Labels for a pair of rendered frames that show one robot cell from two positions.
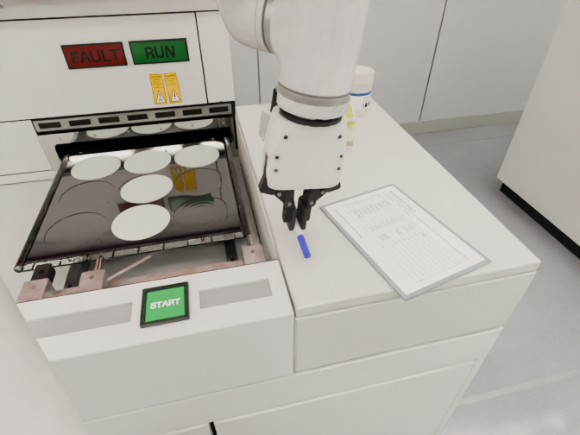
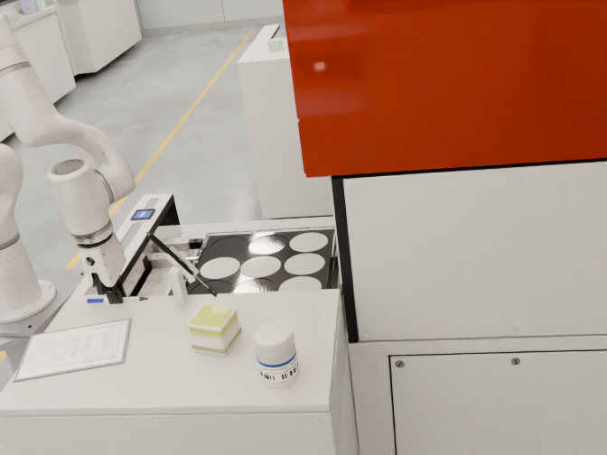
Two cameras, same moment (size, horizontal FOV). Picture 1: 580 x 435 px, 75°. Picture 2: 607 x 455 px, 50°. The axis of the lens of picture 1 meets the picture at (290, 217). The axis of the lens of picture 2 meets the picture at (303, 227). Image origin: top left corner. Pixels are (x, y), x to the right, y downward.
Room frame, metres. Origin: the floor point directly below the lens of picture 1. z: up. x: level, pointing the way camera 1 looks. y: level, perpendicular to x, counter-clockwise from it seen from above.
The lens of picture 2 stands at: (1.28, -0.97, 1.74)
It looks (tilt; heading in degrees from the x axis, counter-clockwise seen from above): 28 degrees down; 113
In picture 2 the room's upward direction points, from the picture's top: 8 degrees counter-clockwise
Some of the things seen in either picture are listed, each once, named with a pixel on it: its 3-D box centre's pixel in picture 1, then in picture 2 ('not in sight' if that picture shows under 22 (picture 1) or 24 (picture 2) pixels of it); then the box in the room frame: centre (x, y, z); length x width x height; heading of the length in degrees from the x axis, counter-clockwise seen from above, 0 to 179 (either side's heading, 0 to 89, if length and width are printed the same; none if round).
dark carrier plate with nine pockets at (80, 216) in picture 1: (145, 189); (262, 266); (0.63, 0.29, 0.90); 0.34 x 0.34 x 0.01; 13
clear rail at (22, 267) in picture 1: (138, 250); (192, 270); (0.45, 0.25, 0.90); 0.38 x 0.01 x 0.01; 103
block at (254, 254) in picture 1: (255, 267); not in sight; (0.41, 0.05, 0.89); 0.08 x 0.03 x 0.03; 13
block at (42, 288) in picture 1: (32, 305); (175, 244); (0.34, 0.37, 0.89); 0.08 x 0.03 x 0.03; 13
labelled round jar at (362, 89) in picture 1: (356, 91); (275, 355); (0.86, -0.15, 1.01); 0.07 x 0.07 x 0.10
